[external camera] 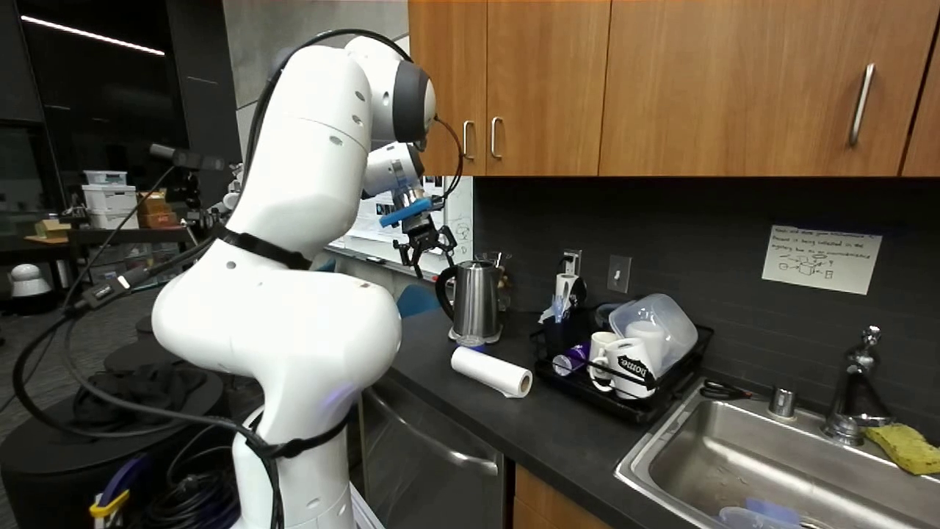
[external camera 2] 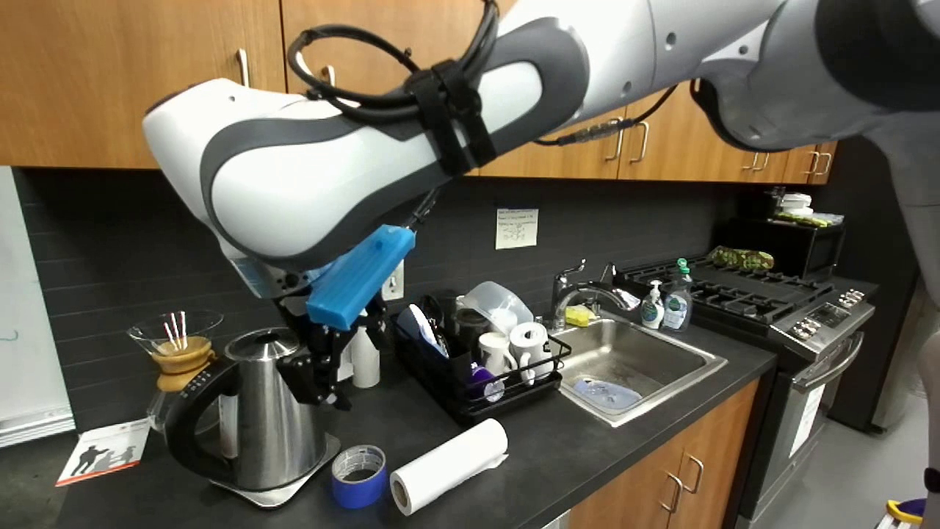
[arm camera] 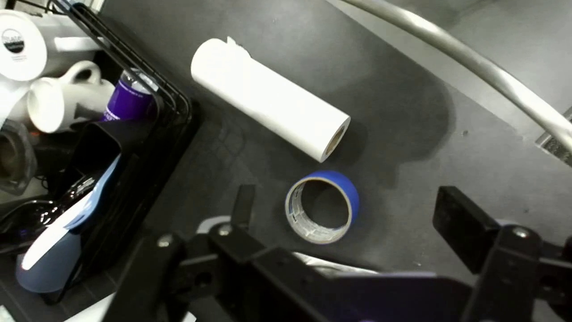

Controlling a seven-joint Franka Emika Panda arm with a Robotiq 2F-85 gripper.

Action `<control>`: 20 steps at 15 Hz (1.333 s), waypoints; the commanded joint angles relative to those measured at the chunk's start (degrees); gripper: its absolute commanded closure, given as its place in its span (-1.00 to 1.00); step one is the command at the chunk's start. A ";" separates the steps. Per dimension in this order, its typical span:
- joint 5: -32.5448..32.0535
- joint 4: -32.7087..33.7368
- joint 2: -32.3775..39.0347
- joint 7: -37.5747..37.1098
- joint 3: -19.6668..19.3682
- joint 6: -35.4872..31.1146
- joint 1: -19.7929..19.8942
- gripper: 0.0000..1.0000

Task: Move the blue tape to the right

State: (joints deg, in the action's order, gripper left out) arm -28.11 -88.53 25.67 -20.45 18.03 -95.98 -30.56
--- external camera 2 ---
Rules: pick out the glass pour-over coffee maker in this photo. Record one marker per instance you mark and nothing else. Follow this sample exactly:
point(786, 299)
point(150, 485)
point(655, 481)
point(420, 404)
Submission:
point(177, 356)

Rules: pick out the plain white mug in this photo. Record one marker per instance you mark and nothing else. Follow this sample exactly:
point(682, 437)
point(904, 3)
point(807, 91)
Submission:
point(492, 354)

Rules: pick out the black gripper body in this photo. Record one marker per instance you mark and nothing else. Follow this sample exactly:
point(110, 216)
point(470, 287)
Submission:
point(328, 343)

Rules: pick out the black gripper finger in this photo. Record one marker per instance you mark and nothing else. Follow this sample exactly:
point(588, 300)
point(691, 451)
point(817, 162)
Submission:
point(344, 376)
point(313, 379)

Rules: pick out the white wall outlet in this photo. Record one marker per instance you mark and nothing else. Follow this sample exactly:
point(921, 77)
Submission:
point(394, 284)

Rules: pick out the blue plastic item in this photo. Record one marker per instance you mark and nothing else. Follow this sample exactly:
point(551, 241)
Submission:
point(605, 396)

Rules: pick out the steel electric kettle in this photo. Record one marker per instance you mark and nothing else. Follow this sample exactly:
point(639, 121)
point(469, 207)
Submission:
point(269, 412)

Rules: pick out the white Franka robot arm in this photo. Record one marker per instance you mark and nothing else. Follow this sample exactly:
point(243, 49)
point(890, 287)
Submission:
point(323, 165)

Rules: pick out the white kettle base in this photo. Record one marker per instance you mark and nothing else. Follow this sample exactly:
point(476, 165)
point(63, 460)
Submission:
point(284, 490)

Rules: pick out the wooden cabinet door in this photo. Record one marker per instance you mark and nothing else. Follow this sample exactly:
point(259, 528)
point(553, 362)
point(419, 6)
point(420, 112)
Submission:
point(627, 501)
point(685, 147)
point(724, 441)
point(567, 147)
point(118, 77)
point(782, 165)
point(412, 21)

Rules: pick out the white printed booklet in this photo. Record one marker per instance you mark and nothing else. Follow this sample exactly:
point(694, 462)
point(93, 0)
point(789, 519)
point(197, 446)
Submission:
point(103, 453)

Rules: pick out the black countertop appliance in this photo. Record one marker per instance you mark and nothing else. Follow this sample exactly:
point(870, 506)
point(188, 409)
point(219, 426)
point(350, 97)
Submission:
point(804, 247)

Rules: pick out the blue tape roll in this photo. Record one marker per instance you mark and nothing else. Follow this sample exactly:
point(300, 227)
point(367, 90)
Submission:
point(356, 481)

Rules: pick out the stacked white bowls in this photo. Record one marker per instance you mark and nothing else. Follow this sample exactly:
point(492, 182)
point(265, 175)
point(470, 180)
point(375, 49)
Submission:
point(793, 203)

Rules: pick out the green leafy item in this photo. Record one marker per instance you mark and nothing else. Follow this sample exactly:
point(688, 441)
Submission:
point(742, 260)

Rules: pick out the black dish rack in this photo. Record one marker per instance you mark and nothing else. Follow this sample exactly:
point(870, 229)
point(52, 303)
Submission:
point(451, 393)

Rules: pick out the wooden lower cabinet door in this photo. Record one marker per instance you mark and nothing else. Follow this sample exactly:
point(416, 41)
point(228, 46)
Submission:
point(627, 501)
point(724, 441)

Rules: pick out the steel gas stove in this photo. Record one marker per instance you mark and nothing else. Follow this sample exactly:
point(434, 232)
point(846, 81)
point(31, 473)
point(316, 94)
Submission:
point(824, 324)

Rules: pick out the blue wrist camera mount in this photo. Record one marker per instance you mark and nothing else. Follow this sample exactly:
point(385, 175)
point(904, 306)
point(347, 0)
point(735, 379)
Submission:
point(360, 278)

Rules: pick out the clear soap pump bottle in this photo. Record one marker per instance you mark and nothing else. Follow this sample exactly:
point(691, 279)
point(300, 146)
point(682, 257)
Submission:
point(654, 310)

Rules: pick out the clear plastic container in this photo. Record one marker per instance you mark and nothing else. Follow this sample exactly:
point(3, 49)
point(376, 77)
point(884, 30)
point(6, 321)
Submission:
point(501, 306)

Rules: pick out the thin stir sticks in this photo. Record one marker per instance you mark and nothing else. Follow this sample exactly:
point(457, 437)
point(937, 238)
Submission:
point(177, 331)

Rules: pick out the yellow and blue object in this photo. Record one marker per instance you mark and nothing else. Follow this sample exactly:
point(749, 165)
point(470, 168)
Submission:
point(905, 516)

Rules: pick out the white paper towel roll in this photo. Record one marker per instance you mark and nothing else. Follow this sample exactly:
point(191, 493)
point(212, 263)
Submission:
point(451, 466)

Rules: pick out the white handwritten paper note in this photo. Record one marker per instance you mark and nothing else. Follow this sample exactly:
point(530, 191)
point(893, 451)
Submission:
point(516, 227)

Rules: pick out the white mug with print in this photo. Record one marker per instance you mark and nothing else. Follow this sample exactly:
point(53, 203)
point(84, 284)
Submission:
point(530, 349)

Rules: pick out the stainless steel sink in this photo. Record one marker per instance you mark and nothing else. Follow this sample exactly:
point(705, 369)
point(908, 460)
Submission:
point(648, 369)

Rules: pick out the wooden upper cabinet door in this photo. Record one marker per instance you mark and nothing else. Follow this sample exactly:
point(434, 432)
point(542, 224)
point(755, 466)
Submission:
point(412, 21)
point(118, 77)
point(567, 147)
point(782, 165)
point(685, 147)

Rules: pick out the yellow sponge cloth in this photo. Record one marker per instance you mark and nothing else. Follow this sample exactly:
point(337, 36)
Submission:
point(580, 316)

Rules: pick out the chrome faucet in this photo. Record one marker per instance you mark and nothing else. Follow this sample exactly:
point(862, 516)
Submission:
point(588, 288)

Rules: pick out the small purple cup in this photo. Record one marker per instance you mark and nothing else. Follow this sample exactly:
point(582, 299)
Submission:
point(485, 382)

